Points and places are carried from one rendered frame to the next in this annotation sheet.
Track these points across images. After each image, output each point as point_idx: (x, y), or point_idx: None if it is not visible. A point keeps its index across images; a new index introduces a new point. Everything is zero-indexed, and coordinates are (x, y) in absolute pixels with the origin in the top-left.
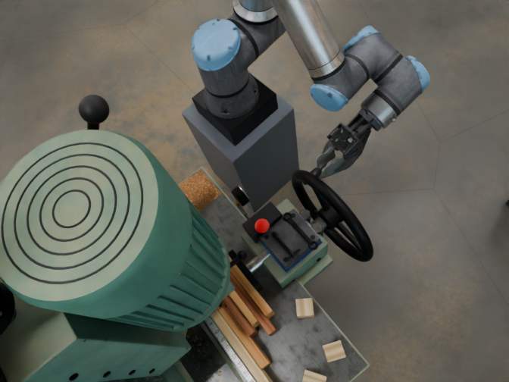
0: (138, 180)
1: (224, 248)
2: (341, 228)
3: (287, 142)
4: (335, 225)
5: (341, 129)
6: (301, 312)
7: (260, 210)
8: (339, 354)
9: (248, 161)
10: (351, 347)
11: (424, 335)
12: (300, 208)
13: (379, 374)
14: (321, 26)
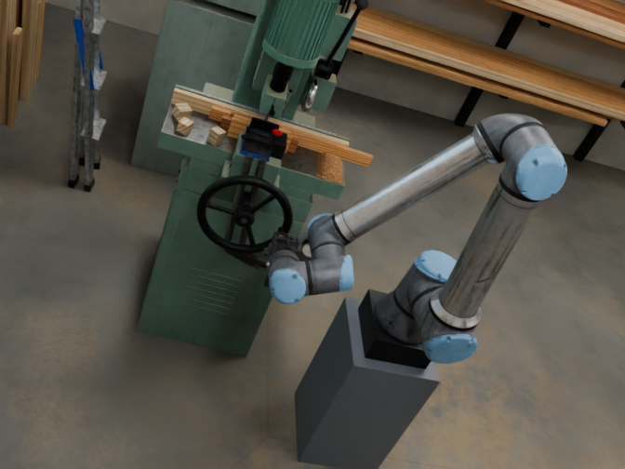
0: None
1: (282, 55)
2: (231, 208)
3: (330, 389)
4: (236, 209)
5: (293, 240)
6: (217, 127)
7: (285, 141)
8: (182, 121)
9: (338, 324)
10: (176, 135)
11: (54, 383)
12: (259, 423)
13: (75, 332)
14: (366, 201)
